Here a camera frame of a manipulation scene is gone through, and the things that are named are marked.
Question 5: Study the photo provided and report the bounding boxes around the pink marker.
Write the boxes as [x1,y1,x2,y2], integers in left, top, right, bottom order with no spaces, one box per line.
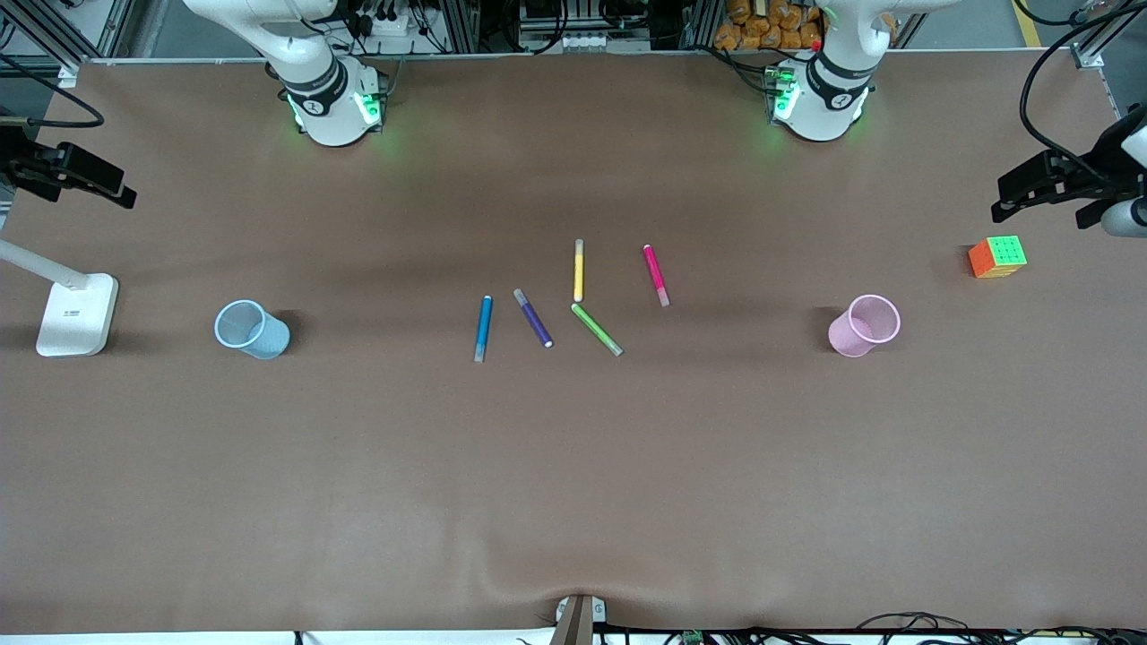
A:
[642,244,671,308]

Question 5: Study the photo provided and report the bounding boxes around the colourful puzzle cube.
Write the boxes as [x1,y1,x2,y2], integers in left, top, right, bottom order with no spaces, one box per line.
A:
[968,235,1029,280]

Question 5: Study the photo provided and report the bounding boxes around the white desk lamp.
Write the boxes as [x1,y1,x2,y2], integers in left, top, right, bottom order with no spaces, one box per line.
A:
[0,238,120,358]

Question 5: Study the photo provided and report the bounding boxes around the blue mesh cup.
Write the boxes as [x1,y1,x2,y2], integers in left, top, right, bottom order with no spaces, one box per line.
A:
[213,299,292,361]

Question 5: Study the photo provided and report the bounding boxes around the pink mesh cup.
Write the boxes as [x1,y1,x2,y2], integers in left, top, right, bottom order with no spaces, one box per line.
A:
[827,294,901,358]

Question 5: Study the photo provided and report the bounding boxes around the bag of orange items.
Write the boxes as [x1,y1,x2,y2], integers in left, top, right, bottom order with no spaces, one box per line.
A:
[712,0,827,52]

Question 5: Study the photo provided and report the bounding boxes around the white power strip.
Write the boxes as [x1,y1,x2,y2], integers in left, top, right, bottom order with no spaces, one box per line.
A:
[357,11,424,39]

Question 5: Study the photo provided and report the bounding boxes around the purple marker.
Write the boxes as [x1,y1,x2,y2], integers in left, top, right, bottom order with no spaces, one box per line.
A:
[513,288,554,349]

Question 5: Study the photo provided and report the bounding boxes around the green marker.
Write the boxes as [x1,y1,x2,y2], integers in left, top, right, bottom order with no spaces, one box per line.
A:
[571,303,624,357]

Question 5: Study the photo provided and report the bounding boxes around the white socket strip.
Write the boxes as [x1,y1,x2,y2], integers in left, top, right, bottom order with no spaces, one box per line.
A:
[554,30,652,54]

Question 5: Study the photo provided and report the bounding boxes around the brown table mat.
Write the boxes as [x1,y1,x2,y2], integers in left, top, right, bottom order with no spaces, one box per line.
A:
[0,49,1147,633]

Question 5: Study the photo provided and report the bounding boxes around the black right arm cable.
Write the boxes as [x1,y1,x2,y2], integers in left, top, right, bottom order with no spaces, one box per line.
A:
[0,54,106,129]

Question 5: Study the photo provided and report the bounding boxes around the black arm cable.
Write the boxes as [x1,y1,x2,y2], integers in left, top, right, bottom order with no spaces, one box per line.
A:
[1019,3,1147,185]
[0,54,106,129]

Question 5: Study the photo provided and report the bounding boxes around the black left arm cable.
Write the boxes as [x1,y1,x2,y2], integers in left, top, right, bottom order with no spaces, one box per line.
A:
[1019,3,1147,185]

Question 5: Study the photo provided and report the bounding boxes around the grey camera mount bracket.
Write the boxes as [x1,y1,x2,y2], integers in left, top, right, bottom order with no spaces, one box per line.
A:
[550,594,608,645]

